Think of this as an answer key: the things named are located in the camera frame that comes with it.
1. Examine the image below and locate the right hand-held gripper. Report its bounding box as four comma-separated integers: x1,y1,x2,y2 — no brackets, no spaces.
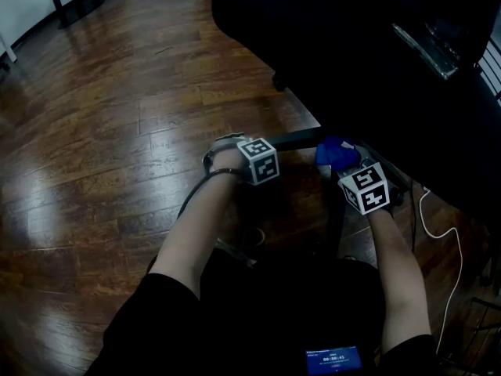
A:
330,143,391,215

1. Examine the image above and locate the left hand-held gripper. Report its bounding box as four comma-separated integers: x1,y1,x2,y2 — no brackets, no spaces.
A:
201,132,281,186

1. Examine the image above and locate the blue cloth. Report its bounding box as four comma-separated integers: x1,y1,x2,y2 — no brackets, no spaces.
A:
315,135,362,170

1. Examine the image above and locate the black office chair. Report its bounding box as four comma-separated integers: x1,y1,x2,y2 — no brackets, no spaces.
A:
211,0,501,258

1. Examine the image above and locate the person's right forearm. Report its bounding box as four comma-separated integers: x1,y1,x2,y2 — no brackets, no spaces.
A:
367,205,434,356

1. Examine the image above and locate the person's left forearm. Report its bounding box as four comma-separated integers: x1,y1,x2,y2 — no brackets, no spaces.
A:
148,149,250,301

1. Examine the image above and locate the silver-edged flat device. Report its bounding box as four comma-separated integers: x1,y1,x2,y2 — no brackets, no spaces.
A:
392,21,460,81

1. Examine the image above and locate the phone with blue screen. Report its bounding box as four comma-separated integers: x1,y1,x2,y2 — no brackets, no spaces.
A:
305,345,364,376

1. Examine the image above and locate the grey metal rack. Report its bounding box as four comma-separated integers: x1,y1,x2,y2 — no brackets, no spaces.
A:
478,37,501,107

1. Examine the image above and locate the thin black cable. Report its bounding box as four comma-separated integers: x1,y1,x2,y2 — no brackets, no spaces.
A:
409,178,418,254

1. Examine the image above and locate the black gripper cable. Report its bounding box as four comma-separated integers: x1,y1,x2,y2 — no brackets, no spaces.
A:
178,174,214,219

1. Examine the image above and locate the white cable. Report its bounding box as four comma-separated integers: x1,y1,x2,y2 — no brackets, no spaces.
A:
418,188,463,354

